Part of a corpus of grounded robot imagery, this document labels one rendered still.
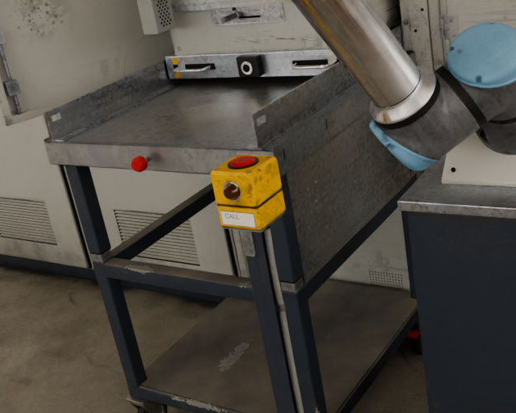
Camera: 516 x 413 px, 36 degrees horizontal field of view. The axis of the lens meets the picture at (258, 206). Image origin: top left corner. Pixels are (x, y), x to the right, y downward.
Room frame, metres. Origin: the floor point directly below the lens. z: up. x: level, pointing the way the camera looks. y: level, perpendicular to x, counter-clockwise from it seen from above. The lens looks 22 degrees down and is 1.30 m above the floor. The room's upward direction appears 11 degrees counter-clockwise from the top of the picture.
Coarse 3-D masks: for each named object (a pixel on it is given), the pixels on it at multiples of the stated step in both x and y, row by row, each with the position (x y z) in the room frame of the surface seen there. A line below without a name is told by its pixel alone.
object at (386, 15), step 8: (376, 0) 1.91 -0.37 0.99; (384, 0) 1.95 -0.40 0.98; (392, 0) 1.99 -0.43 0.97; (376, 8) 1.91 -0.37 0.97; (384, 8) 1.94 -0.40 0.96; (392, 8) 1.98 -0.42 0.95; (400, 8) 2.02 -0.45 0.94; (240, 16) 1.94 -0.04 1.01; (248, 16) 1.93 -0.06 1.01; (256, 16) 1.91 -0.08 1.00; (384, 16) 1.94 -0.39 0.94; (392, 16) 1.98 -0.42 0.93; (400, 16) 2.01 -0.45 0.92; (392, 24) 1.97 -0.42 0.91
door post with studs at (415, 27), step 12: (408, 0) 1.92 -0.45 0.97; (420, 0) 1.90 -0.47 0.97; (408, 12) 1.92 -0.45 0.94; (420, 12) 1.90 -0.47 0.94; (408, 24) 1.92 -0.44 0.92; (420, 24) 1.90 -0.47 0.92; (408, 36) 1.92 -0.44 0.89; (420, 36) 1.90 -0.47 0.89; (408, 48) 1.93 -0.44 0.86; (420, 48) 1.90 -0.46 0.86; (420, 60) 1.90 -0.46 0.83
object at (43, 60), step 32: (0, 0) 2.04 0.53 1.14; (32, 0) 2.08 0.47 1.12; (64, 0) 2.13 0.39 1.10; (96, 0) 2.17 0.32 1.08; (128, 0) 2.22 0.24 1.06; (0, 32) 2.01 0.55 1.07; (32, 32) 2.07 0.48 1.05; (64, 32) 2.11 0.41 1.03; (96, 32) 2.16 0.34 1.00; (128, 32) 2.20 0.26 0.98; (0, 64) 2.02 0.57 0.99; (32, 64) 2.06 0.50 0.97; (64, 64) 2.10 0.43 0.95; (96, 64) 2.15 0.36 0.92; (128, 64) 2.19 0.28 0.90; (0, 96) 1.98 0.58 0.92; (32, 96) 2.05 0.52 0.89; (64, 96) 2.09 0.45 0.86
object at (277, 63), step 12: (324, 48) 1.78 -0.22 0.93; (168, 60) 2.05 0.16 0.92; (192, 60) 2.00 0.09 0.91; (204, 60) 1.98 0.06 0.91; (216, 60) 1.95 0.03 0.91; (228, 60) 1.93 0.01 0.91; (264, 60) 1.87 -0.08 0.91; (276, 60) 1.85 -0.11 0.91; (288, 60) 1.83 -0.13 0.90; (300, 60) 1.81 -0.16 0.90; (312, 60) 1.79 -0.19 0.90; (324, 60) 1.77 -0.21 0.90; (168, 72) 2.05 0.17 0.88; (192, 72) 2.00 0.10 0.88; (204, 72) 1.98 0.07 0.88; (216, 72) 1.96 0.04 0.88; (228, 72) 1.94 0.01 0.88; (264, 72) 1.87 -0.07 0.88; (276, 72) 1.85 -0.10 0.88; (288, 72) 1.83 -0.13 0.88; (300, 72) 1.81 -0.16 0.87; (312, 72) 1.79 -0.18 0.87
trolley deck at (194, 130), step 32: (160, 96) 1.96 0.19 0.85; (192, 96) 1.90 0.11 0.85; (224, 96) 1.84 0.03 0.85; (256, 96) 1.78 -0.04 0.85; (352, 96) 1.63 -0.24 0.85; (96, 128) 1.77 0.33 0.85; (128, 128) 1.71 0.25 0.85; (160, 128) 1.66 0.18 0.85; (192, 128) 1.61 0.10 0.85; (224, 128) 1.57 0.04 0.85; (320, 128) 1.51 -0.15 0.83; (64, 160) 1.71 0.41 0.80; (96, 160) 1.65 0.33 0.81; (128, 160) 1.59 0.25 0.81; (160, 160) 1.53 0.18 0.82; (192, 160) 1.48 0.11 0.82; (224, 160) 1.44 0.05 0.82; (288, 160) 1.40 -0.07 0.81
